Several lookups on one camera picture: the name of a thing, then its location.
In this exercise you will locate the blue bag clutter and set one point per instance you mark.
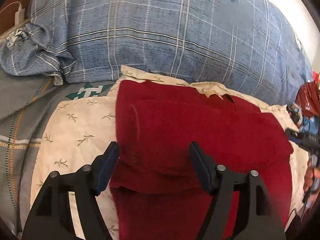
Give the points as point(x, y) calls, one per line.
point(304, 123)

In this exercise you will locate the white charger adapter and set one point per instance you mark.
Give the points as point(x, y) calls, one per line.
point(19, 15)

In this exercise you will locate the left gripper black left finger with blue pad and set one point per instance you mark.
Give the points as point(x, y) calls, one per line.
point(50, 216)

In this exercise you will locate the red plastic bag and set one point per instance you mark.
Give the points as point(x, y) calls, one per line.
point(308, 99)

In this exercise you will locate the cream leaf-print pillow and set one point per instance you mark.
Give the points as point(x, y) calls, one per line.
point(81, 129)

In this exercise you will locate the person's right hand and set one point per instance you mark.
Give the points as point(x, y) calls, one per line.
point(308, 181)

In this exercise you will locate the blue plaid pillow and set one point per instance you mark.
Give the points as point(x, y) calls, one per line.
point(247, 45)

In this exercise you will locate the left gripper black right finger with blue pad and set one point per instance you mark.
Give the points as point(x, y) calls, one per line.
point(255, 218)

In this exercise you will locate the red knit garment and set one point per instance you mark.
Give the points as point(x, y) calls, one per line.
point(155, 187)

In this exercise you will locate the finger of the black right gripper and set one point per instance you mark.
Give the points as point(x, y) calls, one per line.
point(306, 141)

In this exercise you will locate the grey plaid bed sheet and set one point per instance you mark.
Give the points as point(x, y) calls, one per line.
point(26, 106)

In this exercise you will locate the brown headboard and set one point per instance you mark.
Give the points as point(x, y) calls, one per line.
point(12, 5)

